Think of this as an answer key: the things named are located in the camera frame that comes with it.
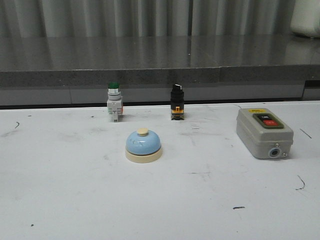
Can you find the black selector switch module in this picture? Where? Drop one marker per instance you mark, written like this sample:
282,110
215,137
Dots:
177,102

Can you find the green pushbutton switch module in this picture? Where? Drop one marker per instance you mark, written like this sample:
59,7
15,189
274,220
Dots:
115,101

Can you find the blue and cream desk bell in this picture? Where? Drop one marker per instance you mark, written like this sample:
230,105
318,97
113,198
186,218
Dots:
143,146

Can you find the grey pleated curtain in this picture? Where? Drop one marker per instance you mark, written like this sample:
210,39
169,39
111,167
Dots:
142,18

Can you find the white appliance on counter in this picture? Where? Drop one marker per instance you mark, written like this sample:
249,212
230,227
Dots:
306,18

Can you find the grey stone counter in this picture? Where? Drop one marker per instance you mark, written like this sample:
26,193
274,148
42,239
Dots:
76,71

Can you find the grey on-off switch box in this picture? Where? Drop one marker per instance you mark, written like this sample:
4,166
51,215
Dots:
264,134

